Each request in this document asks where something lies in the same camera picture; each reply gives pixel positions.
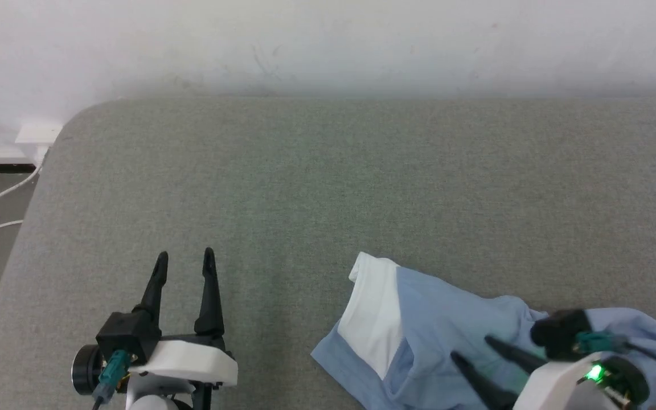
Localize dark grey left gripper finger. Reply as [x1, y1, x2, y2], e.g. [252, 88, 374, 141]
[194, 247, 226, 338]
[133, 251, 170, 321]

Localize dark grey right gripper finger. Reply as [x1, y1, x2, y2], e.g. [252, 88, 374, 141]
[450, 351, 520, 410]
[484, 334, 548, 375]

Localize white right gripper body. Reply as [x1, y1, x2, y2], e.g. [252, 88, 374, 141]
[512, 352, 599, 410]

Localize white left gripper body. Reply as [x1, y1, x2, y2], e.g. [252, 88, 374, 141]
[125, 335, 239, 402]

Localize light blue t-shirt white sleeves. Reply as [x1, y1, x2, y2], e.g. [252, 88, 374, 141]
[310, 251, 656, 410]

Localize grey fabric sofa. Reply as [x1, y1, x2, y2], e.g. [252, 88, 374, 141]
[0, 96, 656, 410]

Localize white wall socket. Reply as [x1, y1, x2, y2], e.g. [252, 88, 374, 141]
[14, 120, 64, 167]

